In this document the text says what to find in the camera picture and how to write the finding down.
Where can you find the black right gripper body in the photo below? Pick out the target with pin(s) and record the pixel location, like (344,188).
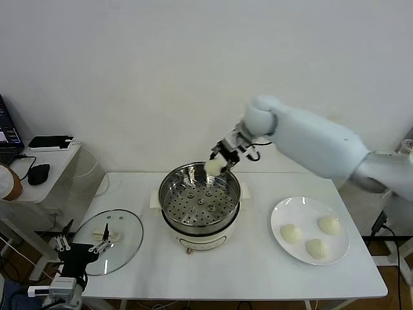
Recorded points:
(230,150)

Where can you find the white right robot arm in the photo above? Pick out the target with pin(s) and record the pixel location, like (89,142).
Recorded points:
(309,142)

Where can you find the white steamed baozi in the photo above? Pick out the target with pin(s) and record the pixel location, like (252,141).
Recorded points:
(213,167)
(329,225)
(291,233)
(317,248)

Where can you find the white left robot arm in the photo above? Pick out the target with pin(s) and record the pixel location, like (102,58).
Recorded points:
(72,303)

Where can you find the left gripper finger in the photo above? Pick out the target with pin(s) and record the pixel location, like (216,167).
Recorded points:
(63,242)
(102,245)

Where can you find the plastic cup of milk tea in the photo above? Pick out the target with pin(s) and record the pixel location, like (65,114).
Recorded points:
(408,145)

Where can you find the black computer mouse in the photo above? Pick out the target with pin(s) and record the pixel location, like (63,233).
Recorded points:
(38,174)

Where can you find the white round plate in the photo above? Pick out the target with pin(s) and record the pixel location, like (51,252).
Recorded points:
(309,206)

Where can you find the glass pot lid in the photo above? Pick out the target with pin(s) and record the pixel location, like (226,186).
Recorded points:
(129,232)

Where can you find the black and white flat device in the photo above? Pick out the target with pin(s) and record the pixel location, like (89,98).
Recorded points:
(48,141)

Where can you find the white electric cooker pot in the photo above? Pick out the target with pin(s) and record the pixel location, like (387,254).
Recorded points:
(200,240)

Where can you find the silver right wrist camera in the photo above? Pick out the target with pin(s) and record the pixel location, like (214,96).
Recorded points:
(250,152)

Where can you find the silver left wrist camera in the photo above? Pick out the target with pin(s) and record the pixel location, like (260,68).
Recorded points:
(63,287)

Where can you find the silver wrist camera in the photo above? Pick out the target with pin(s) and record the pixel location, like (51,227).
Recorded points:
(63,287)
(250,152)

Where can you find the black laptop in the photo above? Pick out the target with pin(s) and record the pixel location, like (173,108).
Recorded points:
(6,135)

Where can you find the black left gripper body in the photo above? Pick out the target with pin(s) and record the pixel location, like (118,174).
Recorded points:
(75,255)

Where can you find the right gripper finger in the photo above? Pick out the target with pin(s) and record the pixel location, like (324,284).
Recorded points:
(216,151)
(230,164)

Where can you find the perforated steel steamer basket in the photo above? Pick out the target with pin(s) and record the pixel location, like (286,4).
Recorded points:
(180,200)

